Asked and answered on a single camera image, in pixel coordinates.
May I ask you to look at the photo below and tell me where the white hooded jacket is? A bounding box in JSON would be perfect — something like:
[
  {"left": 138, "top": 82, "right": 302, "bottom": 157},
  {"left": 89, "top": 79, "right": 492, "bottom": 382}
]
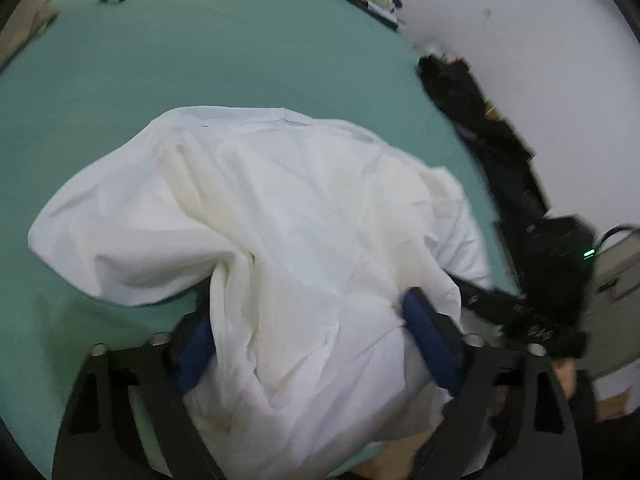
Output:
[{"left": 28, "top": 106, "right": 490, "bottom": 479}]

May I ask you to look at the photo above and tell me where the green bed sheet mattress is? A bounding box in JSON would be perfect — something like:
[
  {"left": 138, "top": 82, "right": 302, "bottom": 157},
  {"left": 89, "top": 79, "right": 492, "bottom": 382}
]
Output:
[{"left": 1, "top": 0, "right": 513, "bottom": 474}]

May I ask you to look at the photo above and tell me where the beige folded garment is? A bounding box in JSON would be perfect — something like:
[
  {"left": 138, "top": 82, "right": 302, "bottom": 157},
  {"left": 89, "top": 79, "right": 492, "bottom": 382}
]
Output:
[{"left": 0, "top": 0, "right": 60, "bottom": 70}]

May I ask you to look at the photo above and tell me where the black clothes pile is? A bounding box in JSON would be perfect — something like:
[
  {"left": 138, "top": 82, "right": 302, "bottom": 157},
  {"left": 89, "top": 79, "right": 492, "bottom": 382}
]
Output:
[{"left": 418, "top": 55, "right": 596, "bottom": 360}]

